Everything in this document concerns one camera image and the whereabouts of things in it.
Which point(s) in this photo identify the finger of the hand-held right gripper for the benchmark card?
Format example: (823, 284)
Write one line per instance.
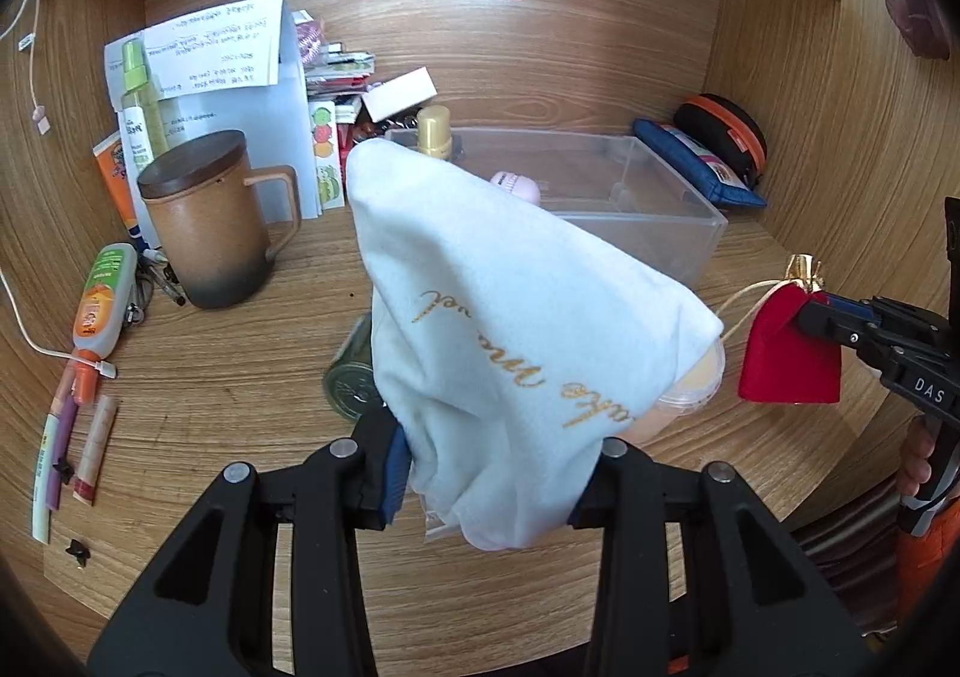
(832, 331)
(851, 310)

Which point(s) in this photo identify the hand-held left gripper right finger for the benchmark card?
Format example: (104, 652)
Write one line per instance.
(600, 489)

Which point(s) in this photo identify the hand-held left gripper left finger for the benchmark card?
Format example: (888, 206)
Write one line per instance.
(392, 478)

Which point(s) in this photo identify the dark green round tin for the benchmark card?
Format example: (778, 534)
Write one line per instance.
(349, 385)

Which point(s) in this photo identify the peach round jar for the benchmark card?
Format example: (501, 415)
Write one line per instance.
(697, 385)

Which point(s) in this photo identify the clear plastic storage box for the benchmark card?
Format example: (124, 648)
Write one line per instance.
(600, 175)

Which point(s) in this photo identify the person's right forearm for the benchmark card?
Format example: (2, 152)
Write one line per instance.
(926, 572)

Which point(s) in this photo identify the person's right hand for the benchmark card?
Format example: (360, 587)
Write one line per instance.
(913, 456)

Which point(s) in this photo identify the blue zip pouch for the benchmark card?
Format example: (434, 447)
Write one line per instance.
(705, 171)

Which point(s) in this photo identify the dark striped cloth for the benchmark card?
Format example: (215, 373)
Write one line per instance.
(847, 557)

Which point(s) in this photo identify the black orange round case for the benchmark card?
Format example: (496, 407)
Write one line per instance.
(739, 130)

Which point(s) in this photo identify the pens and lip balm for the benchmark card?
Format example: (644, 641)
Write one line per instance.
(96, 448)

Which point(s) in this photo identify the dark red bag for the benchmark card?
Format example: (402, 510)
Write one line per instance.
(915, 10)

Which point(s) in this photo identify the bunch of keys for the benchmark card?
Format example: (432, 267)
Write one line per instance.
(150, 280)

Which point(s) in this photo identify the pink round puff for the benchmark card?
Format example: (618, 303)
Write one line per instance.
(517, 186)

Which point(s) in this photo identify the brown ceramic mug with lid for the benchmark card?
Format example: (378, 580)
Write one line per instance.
(202, 227)

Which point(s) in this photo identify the small black clip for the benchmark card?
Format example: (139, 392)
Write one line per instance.
(61, 471)
(77, 552)

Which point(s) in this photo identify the purple pen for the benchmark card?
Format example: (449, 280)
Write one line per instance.
(61, 452)

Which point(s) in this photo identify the fruit sticker sheet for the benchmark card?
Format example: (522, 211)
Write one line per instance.
(324, 152)

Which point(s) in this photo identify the white green orange tube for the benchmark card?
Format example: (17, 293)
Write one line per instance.
(101, 302)

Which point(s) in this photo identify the white pen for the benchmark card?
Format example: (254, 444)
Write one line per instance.
(43, 489)

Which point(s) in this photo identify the gold capped bottle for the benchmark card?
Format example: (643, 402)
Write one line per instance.
(434, 130)

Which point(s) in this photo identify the white paper file holder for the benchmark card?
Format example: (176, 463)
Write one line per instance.
(270, 115)

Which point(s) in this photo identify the white rectangular box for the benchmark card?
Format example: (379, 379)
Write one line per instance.
(397, 94)

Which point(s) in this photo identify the pile of small packets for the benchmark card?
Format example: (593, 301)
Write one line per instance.
(337, 70)

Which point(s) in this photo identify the green spray bottle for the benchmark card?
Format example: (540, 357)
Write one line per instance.
(141, 100)

